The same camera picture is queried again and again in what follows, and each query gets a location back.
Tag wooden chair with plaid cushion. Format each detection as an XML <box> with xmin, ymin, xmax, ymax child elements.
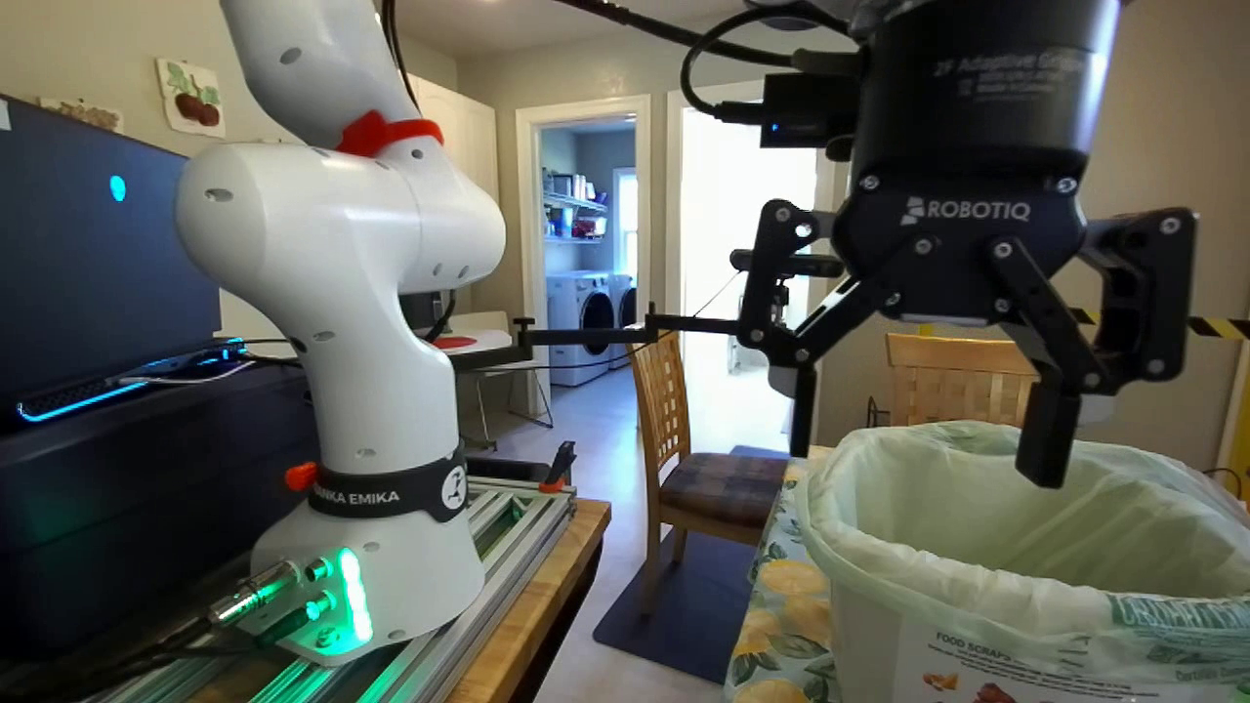
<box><xmin>627</xmin><ymin>327</ymin><xmax>792</xmax><ymax>616</ymax></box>

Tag wooden crate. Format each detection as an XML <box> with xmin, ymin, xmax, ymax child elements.
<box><xmin>881</xmin><ymin>325</ymin><xmax>1047</xmax><ymax>429</ymax></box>

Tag black desk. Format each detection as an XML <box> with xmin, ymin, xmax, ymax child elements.
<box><xmin>0</xmin><ymin>363</ymin><xmax>323</xmax><ymax>661</ymax></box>

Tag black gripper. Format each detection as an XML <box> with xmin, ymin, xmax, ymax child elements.
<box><xmin>734</xmin><ymin>0</ymin><xmax>1203</xmax><ymax>493</ymax></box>

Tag lemon print tablecloth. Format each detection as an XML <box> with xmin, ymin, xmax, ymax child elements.
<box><xmin>724</xmin><ymin>441</ymin><xmax>851</xmax><ymax>703</ymax></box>

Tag white side table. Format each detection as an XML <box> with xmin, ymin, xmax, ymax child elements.
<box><xmin>432</xmin><ymin>325</ymin><xmax>557</xmax><ymax>447</ymax></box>

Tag blue floor mat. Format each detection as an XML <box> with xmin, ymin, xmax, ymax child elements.
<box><xmin>591</xmin><ymin>524</ymin><xmax>767</xmax><ymax>688</ymax></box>

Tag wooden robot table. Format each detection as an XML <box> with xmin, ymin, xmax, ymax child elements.
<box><xmin>445</xmin><ymin>499</ymin><xmax>616</xmax><ymax>703</ymax></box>

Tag yellow black hazard tape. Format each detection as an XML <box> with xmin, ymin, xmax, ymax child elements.
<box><xmin>1068</xmin><ymin>304</ymin><xmax>1250</xmax><ymax>346</ymax></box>

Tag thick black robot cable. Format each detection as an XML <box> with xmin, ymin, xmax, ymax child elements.
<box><xmin>557</xmin><ymin>0</ymin><xmax>868</xmax><ymax>131</ymax></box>

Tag black monitor screen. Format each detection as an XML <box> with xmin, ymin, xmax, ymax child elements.
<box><xmin>0</xmin><ymin>92</ymin><xmax>225</xmax><ymax>428</ymax></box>

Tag white washing machine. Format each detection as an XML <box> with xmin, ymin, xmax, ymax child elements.
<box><xmin>542</xmin><ymin>270</ymin><xmax>641</xmax><ymax>387</ymax></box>

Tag apple picture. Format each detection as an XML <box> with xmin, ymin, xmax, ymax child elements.
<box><xmin>151</xmin><ymin>57</ymin><xmax>232</xmax><ymax>140</ymax></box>

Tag white bin with green liner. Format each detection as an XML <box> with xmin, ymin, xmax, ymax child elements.
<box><xmin>792</xmin><ymin>422</ymin><xmax>1250</xmax><ymax>703</ymax></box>

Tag aluminium mounting rails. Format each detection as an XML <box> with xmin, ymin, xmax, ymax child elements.
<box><xmin>73</xmin><ymin>480</ymin><xmax>577</xmax><ymax>703</ymax></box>

